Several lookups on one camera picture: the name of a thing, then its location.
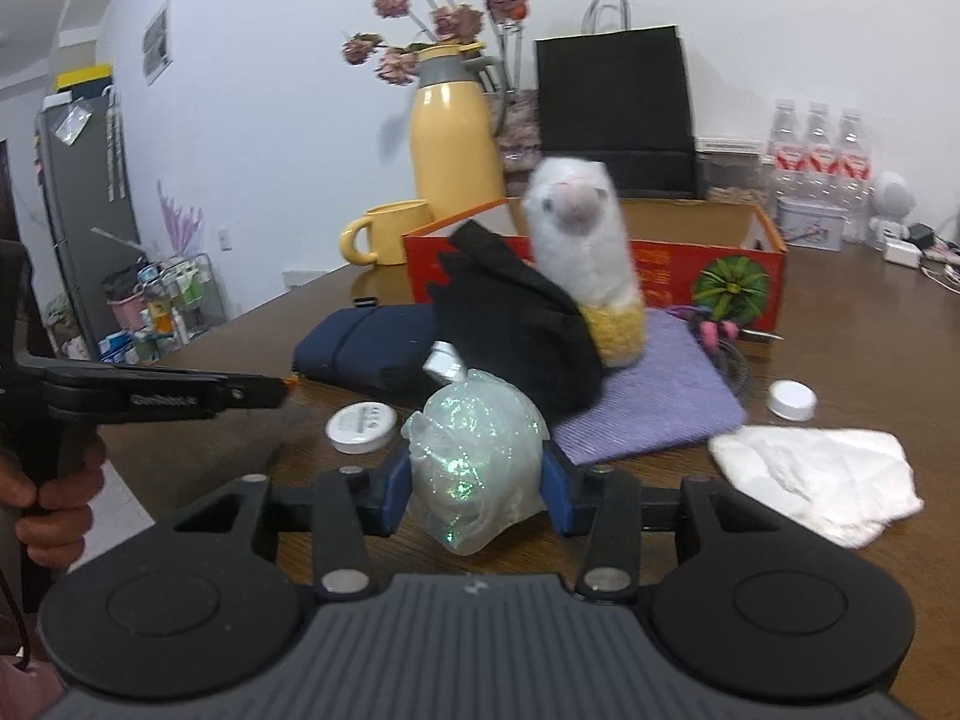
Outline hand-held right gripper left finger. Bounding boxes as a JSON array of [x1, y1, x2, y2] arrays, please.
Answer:
[[161, 439, 413, 602]]

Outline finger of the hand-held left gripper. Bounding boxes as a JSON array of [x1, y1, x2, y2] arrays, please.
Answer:
[[176, 369, 301, 412]]

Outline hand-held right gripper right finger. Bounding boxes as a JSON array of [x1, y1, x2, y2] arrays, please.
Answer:
[[541, 439, 758, 605]]

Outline clear glitter plastic bag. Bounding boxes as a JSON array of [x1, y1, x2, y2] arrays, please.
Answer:
[[401, 369, 552, 557]]

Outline navy blue pouch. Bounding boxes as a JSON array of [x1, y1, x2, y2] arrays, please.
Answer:
[[291, 305, 451, 395]]

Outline black cloth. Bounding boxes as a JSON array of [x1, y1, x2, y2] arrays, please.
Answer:
[[431, 220, 607, 415]]

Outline red cardboard box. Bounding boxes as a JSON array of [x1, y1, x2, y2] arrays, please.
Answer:
[[403, 197, 788, 320]]

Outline white bottle cap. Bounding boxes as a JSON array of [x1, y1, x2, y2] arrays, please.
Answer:
[[766, 380, 818, 421]]

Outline person's left hand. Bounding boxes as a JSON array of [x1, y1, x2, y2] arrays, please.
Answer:
[[0, 435, 107, 575]]

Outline white round lid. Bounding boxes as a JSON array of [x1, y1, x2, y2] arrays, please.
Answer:
[[325, 401, 398, 455]]

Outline storage trolley rack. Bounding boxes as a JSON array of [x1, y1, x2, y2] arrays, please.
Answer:
[[101, 255, 226, 365]]

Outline purple knitted cloth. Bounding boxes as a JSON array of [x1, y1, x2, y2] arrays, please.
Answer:
[[551, 311, 747, 466]]

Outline grey refrigerator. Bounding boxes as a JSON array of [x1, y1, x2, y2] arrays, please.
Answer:
[[34, 86, 143, 361]]

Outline yellow mug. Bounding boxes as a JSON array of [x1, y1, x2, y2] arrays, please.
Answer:
[[340, 199, 436, 267]]

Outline white plush toy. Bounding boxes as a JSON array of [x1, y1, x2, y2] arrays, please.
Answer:
[[521, 155, 650, 368]]

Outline white crumpled tissue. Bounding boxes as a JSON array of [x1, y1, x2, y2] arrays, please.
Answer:
[[709, 426, 923, 548]]

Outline person's pink clothing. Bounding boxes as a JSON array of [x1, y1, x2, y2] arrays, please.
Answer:
[[0, 652, 65, 720]]

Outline yellow thermos jug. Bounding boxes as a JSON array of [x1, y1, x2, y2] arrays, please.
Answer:
[[409, 43, 511, 226]]

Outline yellow box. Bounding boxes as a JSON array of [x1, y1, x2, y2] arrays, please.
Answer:
[[56, 64, 113, 100]]

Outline pink textured vase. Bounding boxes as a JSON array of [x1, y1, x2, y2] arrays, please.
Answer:
[[499, 86, 545, 200]]

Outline clear seed container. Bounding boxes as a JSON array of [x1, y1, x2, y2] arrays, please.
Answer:
[[697, 150, 777, 207]]

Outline printed metal tin box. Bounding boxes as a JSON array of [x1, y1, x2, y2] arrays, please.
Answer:
[[776, 196, 848, 250]]

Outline black paper bag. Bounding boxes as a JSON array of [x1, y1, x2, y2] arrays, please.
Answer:
[[535, 0, 702, 200]]

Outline clear water bottle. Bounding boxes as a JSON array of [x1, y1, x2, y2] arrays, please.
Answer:
[[769, 99, 807, 200], [834, 111, 875, 241], [802, 101, 839, 200]]

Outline dried rose bouquet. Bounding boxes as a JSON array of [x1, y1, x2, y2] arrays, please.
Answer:
[[341, 0, 535, 87]]

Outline white robot toy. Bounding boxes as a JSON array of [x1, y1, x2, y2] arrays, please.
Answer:
[[866, 172, 912, 248]]

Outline braided cable with pink tie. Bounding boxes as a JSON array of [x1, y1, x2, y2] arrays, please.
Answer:
[[671, 305, 752, 395]]

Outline white cables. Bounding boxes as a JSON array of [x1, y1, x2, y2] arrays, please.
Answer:
[[921, 240, 960, 287]]

